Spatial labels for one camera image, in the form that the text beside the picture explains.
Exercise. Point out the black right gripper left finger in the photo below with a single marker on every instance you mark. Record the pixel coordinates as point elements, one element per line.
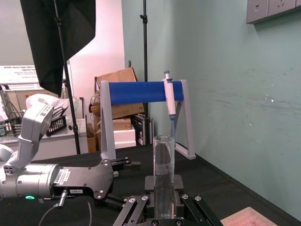
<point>131,209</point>

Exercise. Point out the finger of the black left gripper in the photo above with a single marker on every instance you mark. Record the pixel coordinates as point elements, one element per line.
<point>110,202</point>
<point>122,162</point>

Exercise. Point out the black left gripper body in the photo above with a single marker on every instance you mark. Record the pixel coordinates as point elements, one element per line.
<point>87,181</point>

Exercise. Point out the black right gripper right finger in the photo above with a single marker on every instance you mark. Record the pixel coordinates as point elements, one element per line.
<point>200,212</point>

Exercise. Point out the clear glass test tube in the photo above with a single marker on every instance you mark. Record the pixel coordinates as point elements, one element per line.
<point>164,164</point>

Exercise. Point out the black test tube rack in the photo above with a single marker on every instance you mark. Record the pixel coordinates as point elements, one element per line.
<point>57,126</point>

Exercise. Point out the white box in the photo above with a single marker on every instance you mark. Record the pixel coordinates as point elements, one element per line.
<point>124,137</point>

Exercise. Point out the black table cloth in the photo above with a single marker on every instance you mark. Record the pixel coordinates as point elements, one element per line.
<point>211,183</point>

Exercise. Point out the black flat cases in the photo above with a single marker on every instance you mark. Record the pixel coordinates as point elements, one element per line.
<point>143,131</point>

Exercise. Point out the white cabinet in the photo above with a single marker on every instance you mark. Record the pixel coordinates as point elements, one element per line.
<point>61,146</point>

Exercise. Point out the brown cardboard box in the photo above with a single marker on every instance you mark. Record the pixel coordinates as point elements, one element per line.
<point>127,110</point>

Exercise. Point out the pale pink flat block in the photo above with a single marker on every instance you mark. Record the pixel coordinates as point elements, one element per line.
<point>254,217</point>

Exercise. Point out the grey pipette stand blue bar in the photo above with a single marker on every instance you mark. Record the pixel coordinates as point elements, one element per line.
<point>141,91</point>

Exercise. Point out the white pipette blue tip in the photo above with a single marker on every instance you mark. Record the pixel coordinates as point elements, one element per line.
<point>169,99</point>

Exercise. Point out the black light stand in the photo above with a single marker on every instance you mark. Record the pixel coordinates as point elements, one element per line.
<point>70,99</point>

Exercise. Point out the white plastic bag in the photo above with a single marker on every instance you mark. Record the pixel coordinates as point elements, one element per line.
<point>58,102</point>

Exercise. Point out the brown cardboard box open flaps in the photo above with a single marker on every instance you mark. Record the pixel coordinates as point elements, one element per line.
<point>120,75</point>

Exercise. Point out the black thin stand pole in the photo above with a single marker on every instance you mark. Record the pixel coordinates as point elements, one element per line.
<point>145,47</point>

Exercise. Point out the white printed poster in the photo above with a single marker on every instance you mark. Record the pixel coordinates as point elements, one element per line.
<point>18,73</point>

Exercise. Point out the black fabric light flag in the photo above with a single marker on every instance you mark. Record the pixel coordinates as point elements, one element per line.
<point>54,35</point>

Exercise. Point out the grey wall socket panel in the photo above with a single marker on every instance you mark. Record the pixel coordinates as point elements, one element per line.
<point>270,9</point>

